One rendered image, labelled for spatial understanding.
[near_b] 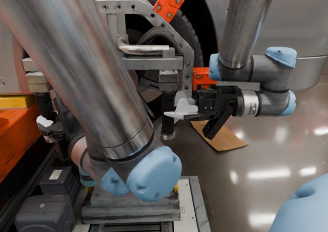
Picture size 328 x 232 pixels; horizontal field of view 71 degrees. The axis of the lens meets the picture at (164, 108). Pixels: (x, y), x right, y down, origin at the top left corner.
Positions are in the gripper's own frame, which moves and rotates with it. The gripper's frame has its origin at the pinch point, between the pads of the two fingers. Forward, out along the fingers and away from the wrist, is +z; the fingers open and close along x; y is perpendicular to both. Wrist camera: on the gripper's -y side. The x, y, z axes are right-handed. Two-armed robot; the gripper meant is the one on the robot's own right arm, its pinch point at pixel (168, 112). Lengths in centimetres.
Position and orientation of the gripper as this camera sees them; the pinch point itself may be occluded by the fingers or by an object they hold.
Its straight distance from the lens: 65.3
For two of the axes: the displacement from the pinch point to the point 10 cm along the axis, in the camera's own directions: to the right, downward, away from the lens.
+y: 0.0, -9.1, -4.2
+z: -10.0, 0.2, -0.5
